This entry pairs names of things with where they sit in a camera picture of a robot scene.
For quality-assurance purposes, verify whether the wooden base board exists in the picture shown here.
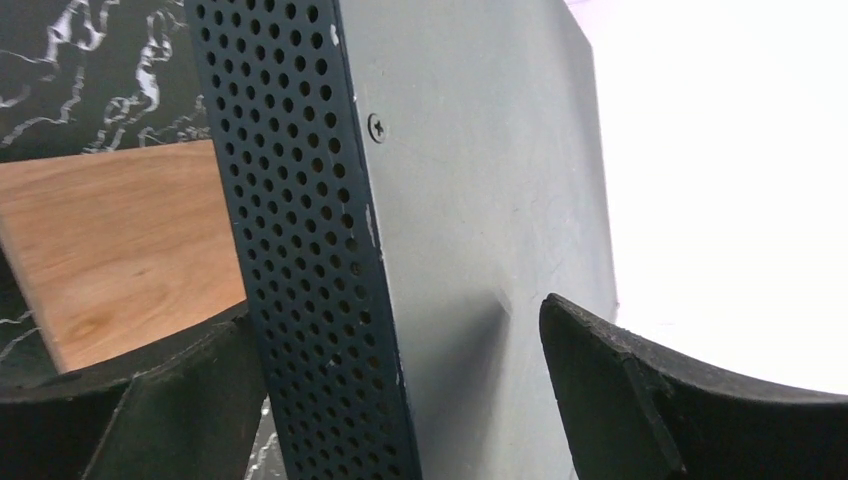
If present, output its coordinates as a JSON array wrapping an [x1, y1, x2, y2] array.
[[1, 141, 245, 372]]

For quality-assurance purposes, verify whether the dark teal network switch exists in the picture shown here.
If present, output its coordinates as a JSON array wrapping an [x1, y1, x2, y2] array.
[[185, 1, 617, 479]]

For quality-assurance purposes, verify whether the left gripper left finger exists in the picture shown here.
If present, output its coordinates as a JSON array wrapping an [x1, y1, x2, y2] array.
[[1, 303, 266, 479]]

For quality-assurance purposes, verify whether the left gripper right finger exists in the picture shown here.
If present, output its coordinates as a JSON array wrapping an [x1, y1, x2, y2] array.
[[539, 294, 847, 479]]

